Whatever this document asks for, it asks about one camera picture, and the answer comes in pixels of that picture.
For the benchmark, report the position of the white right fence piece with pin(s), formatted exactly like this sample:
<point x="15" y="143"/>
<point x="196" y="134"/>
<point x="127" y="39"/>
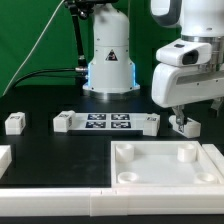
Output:
<point x="216" y="156"/>

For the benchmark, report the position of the white square tabletop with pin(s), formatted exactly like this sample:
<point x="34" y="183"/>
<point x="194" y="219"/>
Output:
<point x="162" y="163"/>

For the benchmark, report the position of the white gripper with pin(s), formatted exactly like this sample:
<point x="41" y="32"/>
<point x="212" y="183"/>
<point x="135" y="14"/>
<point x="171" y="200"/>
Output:
<point x="174" y="88"/>

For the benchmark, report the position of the white marker base plate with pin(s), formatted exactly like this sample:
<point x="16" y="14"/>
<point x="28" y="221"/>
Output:
<point x="109" y="121"/>

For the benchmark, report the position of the white fence piece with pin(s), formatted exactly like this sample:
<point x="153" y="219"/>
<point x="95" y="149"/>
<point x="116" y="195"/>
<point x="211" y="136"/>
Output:
<point x="5" y="158"/>
<point x="216" y="156"/>

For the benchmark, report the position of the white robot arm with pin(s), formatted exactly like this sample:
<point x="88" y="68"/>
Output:
<point x="190" y="69"/>

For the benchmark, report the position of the white left fence piece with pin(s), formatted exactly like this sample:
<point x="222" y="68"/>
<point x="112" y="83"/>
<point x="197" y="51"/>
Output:
<point x="5" y="158"/>

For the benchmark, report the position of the white front fence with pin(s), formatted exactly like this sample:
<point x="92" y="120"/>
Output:
<point x="108" y="202"/>

